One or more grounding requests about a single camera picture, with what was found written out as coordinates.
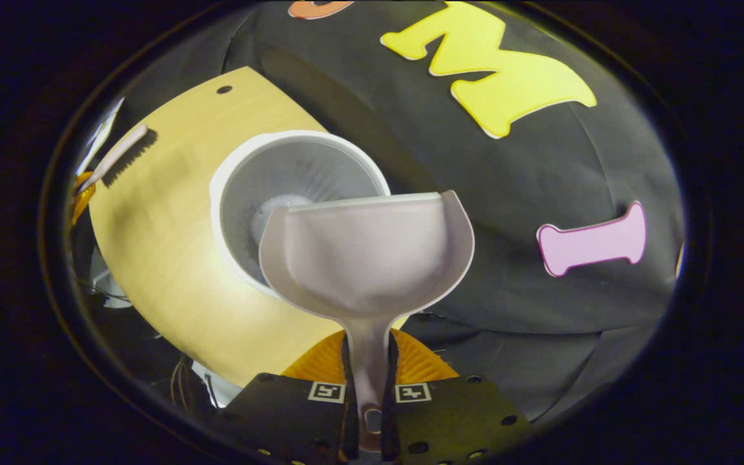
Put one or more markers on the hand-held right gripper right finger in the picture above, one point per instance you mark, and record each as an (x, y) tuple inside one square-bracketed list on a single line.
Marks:
[(456, 420)]

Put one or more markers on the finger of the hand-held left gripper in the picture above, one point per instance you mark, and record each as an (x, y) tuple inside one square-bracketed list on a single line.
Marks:
[(81, 200)]

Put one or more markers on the light purple dustpan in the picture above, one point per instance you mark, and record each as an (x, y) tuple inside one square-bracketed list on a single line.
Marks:
[(365, 258)]

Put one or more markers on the black backdrop cloth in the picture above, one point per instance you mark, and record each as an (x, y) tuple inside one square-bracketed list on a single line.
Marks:
[(572, 168)]

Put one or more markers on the grey garbage bin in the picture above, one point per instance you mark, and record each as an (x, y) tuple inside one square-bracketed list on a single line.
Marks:
[(294, 168)]

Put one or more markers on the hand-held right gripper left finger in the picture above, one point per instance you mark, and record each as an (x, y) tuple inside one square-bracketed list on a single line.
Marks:
[(281, 413)]

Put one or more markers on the light purple small broom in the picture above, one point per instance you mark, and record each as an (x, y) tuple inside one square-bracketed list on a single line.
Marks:
[(120, 154)]

